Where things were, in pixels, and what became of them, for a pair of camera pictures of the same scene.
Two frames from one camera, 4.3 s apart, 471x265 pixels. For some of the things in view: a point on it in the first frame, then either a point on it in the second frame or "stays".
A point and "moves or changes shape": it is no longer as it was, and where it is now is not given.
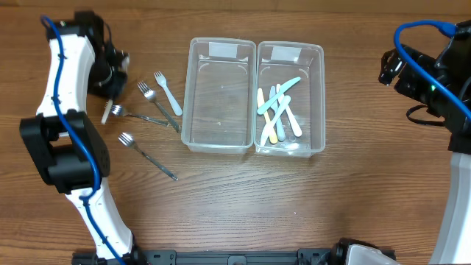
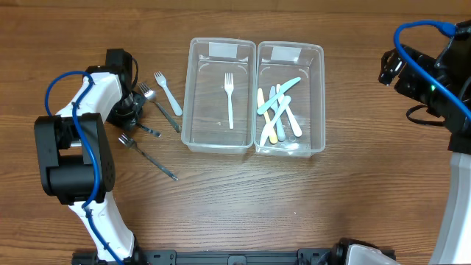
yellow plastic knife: [260, 101] stays
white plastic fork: [107, 106] moves or changes shape
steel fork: [118, 110] to [149, 130]
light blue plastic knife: [287, 99] stays
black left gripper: [111, 85] to [129, 111]
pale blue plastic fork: [161, 81] stays
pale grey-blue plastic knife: [280, 126] stays
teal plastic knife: [274, 98] stays
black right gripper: [394, 65] stays
